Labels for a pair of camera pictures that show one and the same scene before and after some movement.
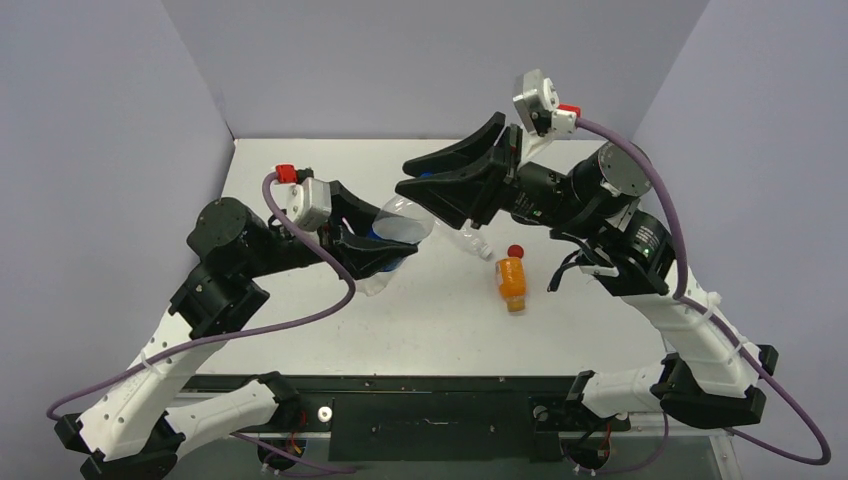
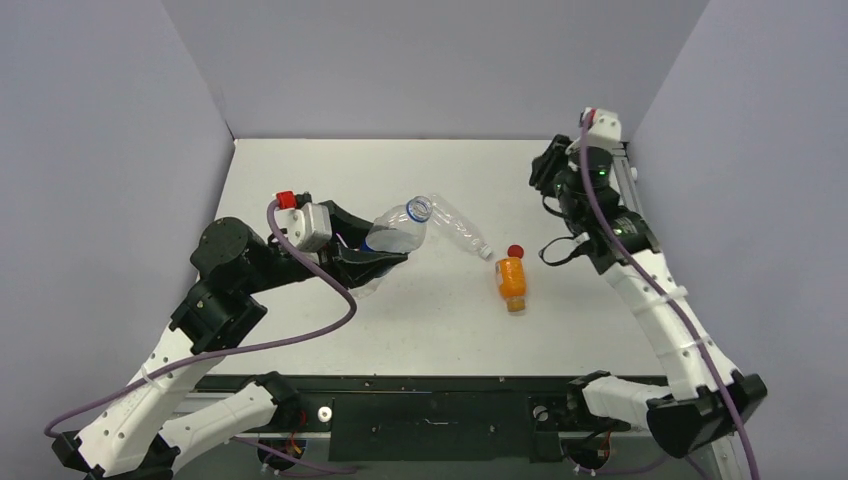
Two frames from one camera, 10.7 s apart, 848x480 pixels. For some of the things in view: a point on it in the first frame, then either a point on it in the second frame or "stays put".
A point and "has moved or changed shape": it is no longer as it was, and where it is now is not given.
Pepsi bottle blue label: [392, 266] has moved or changed shape
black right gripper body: [505, 171] → [544, 168]
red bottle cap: [515, 251] stays put
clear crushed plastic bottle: [467, 236] stays put
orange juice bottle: [511, 279] stays put
